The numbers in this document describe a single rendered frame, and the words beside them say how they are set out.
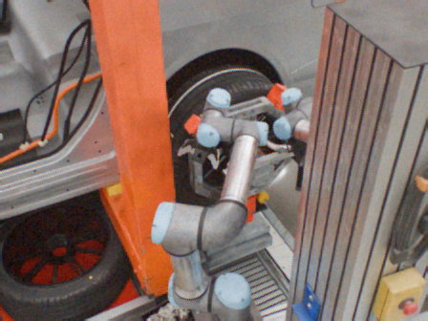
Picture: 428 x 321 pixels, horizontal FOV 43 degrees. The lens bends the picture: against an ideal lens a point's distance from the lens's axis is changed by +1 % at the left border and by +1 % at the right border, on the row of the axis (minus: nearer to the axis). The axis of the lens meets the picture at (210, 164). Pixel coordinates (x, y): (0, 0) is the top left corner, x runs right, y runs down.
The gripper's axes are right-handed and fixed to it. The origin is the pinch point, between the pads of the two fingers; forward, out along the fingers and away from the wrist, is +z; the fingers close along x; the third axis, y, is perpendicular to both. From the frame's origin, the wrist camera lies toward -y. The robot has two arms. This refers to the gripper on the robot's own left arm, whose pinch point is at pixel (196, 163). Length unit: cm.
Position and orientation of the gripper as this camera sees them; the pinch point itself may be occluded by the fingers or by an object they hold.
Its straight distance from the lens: 199.9
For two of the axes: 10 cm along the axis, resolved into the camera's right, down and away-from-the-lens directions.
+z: -2.2, 5.9, 7.8
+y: 2.7, -7.3, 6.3
